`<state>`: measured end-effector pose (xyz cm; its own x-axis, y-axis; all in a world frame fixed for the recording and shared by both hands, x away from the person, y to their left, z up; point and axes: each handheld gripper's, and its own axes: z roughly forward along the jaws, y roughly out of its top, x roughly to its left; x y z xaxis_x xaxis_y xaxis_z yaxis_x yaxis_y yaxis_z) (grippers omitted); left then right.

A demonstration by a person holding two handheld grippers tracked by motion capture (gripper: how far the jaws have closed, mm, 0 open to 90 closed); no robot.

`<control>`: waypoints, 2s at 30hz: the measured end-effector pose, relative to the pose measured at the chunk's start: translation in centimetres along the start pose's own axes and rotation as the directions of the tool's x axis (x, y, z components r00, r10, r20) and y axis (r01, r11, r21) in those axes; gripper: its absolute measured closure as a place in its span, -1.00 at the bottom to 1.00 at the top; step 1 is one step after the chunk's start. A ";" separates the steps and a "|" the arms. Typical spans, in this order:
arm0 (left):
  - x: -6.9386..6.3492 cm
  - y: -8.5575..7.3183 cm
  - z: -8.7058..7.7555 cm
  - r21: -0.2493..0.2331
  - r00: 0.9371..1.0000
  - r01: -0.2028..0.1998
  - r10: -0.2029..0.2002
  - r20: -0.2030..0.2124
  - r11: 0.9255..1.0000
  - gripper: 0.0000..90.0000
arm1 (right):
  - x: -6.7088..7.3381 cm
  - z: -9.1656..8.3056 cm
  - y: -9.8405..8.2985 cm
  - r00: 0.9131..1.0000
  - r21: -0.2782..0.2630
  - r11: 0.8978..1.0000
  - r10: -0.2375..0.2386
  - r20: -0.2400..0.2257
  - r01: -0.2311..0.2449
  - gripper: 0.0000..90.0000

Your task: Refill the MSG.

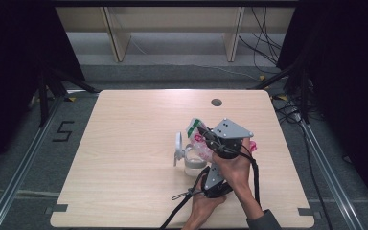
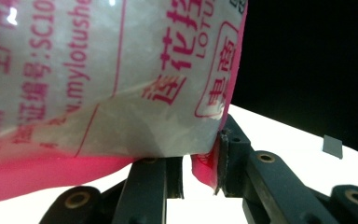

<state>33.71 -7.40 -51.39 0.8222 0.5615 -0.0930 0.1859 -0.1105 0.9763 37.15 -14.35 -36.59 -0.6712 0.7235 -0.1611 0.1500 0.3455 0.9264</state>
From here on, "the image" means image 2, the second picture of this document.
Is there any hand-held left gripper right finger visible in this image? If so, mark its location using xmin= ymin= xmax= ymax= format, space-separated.
xmin=215 ymin=113 xmax=340 ymax=224

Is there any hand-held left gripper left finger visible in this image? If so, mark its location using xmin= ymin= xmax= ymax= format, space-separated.
xmin=111 ymin=156 xmax=185 ymax=224

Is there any pink and white plastic bag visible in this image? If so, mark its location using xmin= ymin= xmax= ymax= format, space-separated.
xmin=0 ymin=0 xmax=249 ymax=206

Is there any dark tape strip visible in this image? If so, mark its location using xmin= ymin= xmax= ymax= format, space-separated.
xmin=322 ymin=133 xmax=344 ymax=161

